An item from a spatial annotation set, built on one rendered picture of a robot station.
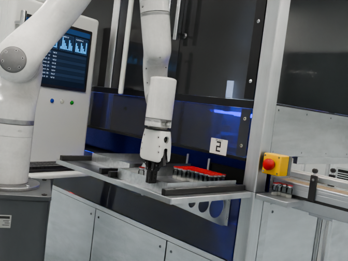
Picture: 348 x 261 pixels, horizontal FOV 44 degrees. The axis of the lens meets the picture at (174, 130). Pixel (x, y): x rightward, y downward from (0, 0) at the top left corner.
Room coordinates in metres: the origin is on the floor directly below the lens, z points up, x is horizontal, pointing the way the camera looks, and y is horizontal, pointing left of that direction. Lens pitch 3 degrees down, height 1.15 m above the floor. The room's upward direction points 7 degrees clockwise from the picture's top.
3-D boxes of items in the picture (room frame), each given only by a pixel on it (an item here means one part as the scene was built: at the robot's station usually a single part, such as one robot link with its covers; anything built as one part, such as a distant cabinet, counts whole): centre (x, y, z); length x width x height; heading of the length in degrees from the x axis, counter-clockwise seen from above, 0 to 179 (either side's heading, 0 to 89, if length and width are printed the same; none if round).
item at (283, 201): (1.55, -0.41, 0.87); 0.14 x 0.13 x 0.02; 134
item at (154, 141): (1.37, 0.05, 1.03); 0.10 x 0.08 x 0.11; 44
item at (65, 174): (2.01, 0.54, 0.79); 0.45 x 0.28 x 0.03; 143
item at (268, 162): (1.50, -0.34, 0.99); 0.04 x 0.04 x 0.04; 44
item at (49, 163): (1.99, 0.52, 0.82); 0.40 x 0.14 x 0.02; 143
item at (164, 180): (1.55, -0.03, 0.90); 0.34 x 0.26 x 0.04; 134
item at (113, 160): (1.87, 0.12, 0.90); 0.34 x 0.26 x 0.04; 134
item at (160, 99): (1.37, 0.05, 1.17); 0.09 x 0.08 x 0.13; 11
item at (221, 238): (2.31, 0.41, 0.73); 1.98 x 0.01 x 0.25; 44
